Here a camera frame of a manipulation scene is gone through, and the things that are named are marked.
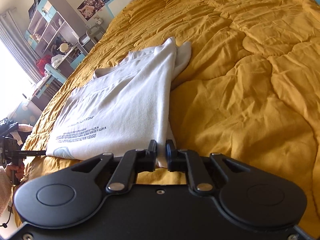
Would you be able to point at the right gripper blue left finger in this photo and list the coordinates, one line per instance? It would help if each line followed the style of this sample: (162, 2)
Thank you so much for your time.
(131, 164)

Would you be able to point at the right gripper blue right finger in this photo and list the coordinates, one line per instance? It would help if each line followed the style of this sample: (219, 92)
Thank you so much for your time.
(190, 163)

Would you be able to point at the white Nevada sweatshirt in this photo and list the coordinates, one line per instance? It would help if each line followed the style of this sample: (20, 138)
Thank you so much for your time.
(123, 107)

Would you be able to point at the person's left hand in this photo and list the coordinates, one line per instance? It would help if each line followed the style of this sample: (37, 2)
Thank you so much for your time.
(18, 169)

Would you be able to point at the desk with blue drawers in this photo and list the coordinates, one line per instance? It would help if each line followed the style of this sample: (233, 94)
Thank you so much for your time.
(31, 108)

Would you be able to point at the blue white desk chair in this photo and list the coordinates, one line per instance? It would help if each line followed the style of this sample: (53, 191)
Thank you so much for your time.
(50, 83)

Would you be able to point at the red bag on desk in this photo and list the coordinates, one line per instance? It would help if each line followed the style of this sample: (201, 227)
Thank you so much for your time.
(42, 62)

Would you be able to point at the mustard yellow quilt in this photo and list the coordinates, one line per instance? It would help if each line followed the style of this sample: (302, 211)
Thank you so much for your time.
(250, 90)

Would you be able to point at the grey window curtain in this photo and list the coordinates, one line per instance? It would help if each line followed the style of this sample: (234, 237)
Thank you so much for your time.
(19, 48)

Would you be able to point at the grey metal trolley rack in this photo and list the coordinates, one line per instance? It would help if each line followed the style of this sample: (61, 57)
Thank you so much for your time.
(90, 36)

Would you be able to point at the wall shelf unit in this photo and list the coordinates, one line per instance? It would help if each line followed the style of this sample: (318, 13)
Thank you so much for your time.
(52, 22)

